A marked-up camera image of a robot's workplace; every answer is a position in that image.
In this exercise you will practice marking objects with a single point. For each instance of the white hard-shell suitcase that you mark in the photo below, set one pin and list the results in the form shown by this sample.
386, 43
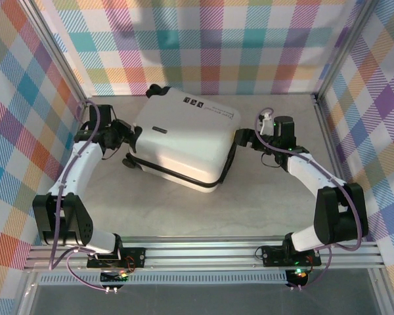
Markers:
184, 141

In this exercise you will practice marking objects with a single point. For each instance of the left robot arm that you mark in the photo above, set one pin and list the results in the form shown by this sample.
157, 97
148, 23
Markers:
82, 164

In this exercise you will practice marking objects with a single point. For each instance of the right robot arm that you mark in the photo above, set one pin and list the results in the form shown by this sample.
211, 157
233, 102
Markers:
341, 213

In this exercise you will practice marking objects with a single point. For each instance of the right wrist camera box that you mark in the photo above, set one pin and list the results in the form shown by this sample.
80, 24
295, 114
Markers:
266, 123

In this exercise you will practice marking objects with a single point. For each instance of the aluminium side rail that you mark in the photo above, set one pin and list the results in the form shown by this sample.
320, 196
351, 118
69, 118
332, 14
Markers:
331, 147
69, 157

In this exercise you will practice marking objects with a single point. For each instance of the aluminium frame post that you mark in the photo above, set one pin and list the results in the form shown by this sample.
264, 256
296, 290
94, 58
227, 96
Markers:
63, 62
344, 49

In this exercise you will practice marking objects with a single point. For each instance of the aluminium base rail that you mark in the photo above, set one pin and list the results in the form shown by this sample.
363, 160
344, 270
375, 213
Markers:
200, 257

